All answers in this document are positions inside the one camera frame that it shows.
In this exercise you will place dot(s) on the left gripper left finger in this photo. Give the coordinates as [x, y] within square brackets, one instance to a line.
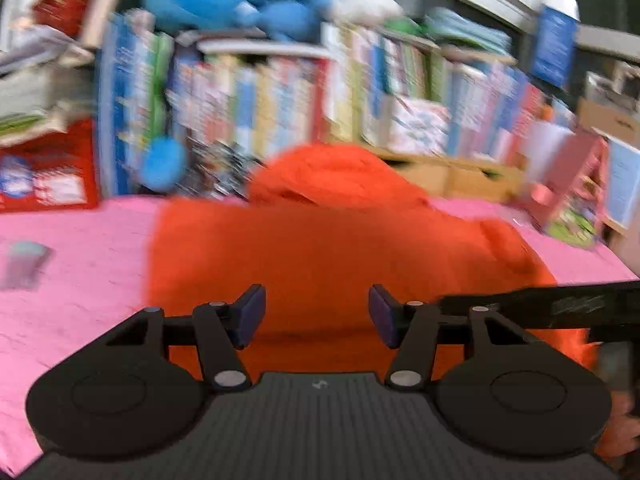
[218, 331]

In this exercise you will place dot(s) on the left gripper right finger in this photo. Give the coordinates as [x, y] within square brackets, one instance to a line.
[414, 330]

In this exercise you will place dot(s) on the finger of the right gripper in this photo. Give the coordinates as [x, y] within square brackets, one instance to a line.
[609, 311]

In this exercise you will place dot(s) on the orange puffer jacket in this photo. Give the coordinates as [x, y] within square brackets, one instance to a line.
[322, 224]

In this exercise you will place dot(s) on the wooden drawer organizer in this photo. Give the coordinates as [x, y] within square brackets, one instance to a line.
[441, 176]

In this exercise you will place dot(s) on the pink bunny towel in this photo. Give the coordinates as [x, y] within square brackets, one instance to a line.
[92, 280]

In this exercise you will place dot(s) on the black binder clips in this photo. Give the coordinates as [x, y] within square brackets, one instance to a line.
[218, 171]

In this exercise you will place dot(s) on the blue plush ball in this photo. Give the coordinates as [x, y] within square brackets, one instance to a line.
[163, 165]

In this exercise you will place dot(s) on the white label paper box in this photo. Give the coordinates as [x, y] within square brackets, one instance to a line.
[417, 126]

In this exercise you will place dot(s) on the red plastic basket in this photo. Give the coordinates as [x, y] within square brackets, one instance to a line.
[56, 171]

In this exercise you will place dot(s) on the blue box on shelf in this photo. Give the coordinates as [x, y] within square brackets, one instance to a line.
[554, 44]

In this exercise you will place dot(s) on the stack of papers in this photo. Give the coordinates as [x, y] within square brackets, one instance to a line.
[47, 82]

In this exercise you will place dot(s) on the small blue plush toy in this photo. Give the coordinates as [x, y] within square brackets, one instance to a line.
[287, 20]

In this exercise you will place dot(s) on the white plush toy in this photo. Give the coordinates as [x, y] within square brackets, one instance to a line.
[369, 13]

